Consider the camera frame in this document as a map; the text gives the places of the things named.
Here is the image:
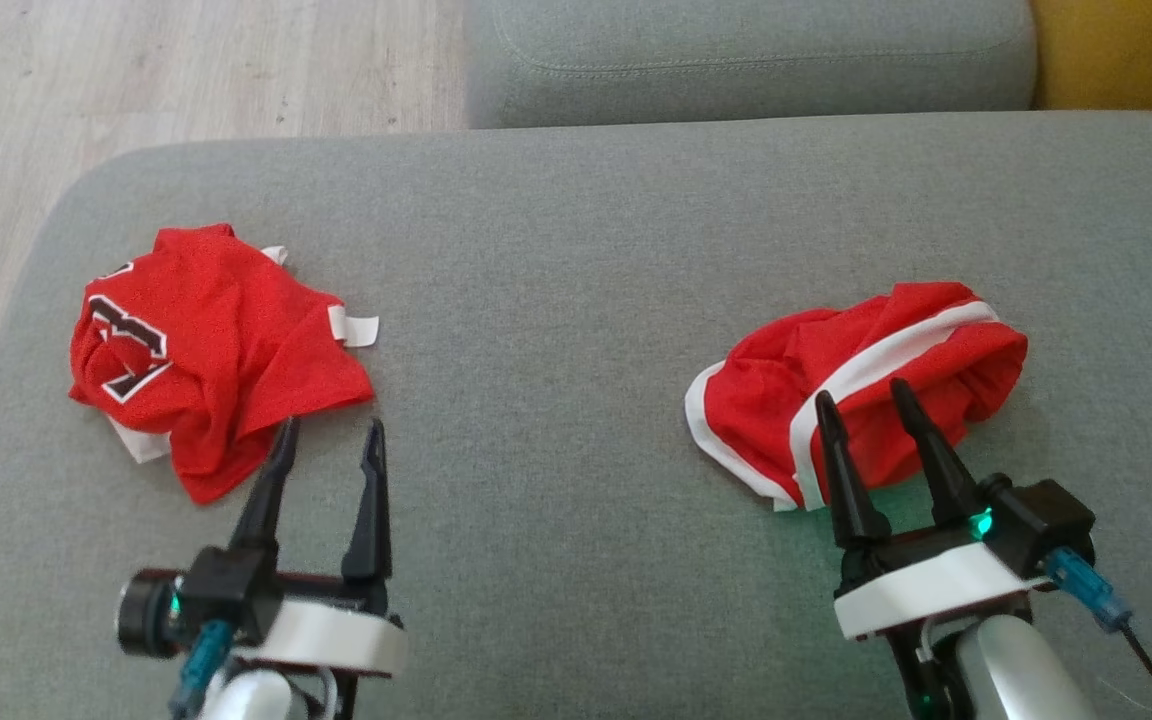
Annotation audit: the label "large grey sofa seat cushion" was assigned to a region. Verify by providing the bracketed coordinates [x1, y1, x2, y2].
[0, 110, 1152, 720]

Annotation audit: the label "blue-plug black cable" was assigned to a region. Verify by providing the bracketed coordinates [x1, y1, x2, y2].
[171, 620, 235, 719]
[1046, 548, 1152, 698]

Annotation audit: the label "left blue-plug black cable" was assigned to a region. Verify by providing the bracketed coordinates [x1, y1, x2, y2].
[171, 620, 235, 719]

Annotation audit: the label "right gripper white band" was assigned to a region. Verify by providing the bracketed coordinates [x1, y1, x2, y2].
[814, 378, 1052, 641]

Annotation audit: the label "grey piped sofa cushion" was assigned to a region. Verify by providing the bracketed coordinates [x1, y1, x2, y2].
[464, 0, 1037, 129]

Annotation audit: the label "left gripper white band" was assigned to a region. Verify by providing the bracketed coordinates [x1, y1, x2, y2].
[229, 417, 409, 676]

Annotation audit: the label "red white-trimmed shorts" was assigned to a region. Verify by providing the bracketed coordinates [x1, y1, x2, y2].
[684, 282, 1029, 512]

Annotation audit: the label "yellow cushion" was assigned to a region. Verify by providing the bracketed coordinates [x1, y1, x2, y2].
[1028, 0, 1152, 113]

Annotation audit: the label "right blue-plug black cable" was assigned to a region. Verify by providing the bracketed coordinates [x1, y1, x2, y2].
[1046, 548, 1152, 698]

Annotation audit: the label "red number print jersey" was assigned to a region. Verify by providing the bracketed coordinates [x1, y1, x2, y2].
[69, 224, 380, 505]

